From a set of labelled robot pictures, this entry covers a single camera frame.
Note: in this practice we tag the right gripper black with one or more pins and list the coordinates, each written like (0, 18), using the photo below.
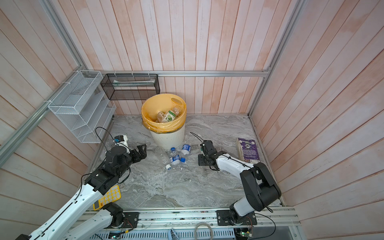
(201, 161)

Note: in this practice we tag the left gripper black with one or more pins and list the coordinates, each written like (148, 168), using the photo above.
(142, 153)

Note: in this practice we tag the bottle white green label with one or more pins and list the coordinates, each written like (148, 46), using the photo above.
(168, 117)

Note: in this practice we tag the bottle with orange cap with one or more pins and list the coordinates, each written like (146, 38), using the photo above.
(177, 110)

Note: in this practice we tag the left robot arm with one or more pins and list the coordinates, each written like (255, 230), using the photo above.
(60, 225)

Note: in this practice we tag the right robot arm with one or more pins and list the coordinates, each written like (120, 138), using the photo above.
(259, 185)

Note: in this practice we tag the cream waste bin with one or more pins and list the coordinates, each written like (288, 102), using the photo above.
(169, 140)

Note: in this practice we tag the small bottle blue label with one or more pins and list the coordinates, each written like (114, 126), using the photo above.
(186, 149)

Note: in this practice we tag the crushed bottle blue label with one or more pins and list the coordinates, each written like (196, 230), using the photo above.
(175, 159)

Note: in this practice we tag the purple paperback book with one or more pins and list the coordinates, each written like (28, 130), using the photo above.
(248, 151)

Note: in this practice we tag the yellow calculator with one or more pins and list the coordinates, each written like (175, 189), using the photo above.
(113, 195)

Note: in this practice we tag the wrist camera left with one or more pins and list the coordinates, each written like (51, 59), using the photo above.
(121, 140)

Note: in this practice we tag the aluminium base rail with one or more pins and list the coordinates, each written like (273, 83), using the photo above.
(156, 219)

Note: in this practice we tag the white wire mesh shelf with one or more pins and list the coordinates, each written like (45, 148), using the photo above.
(84, 110)

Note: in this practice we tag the black wire mesh basket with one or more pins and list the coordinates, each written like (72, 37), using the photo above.
(130, 87)

